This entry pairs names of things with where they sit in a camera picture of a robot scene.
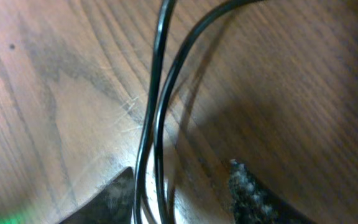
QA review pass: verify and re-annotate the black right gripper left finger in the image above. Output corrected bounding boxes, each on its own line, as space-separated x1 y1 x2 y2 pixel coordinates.
60 167 135 224

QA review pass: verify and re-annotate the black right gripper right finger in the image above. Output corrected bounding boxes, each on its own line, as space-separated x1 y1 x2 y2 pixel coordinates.
228 159 314 224

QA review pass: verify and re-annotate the black micro USB cable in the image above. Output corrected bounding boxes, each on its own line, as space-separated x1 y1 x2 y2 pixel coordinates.
153 0 260 224

